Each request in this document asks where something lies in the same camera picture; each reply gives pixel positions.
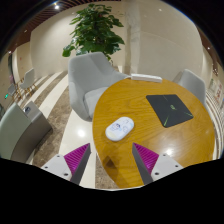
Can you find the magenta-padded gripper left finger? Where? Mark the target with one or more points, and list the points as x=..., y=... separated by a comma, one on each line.
x=77, y=156

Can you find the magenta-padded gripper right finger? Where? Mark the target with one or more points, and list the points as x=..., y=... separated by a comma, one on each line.
x=146, y=157

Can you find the white cartoon-print computer mouse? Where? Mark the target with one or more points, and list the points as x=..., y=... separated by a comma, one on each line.
x=119, y=128

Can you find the black mouse pad green lines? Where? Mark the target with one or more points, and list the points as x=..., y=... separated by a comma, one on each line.
x=170, y=110

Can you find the grey-green sofa chair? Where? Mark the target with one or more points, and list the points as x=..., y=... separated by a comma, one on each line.
x=20, y=136

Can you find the grey upholstered armchair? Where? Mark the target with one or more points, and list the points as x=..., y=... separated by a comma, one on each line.
x=88, y=80
x=191, y=85

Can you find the white power strip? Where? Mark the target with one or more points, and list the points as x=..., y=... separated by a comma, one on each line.
x=146, y=78

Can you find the white chair wooden legs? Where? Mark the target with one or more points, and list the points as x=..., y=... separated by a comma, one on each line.
x=28, y=80

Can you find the large green potted plant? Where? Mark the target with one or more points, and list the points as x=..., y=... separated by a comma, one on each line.
x=95, y=30

